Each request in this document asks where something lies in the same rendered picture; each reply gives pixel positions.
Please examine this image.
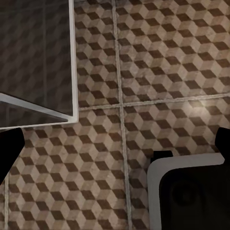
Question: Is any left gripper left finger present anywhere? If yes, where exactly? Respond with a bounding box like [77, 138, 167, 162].
[0, 127, 25, 185]

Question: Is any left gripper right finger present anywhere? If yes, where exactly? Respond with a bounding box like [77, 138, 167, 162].
[215, 127, 230, 166]

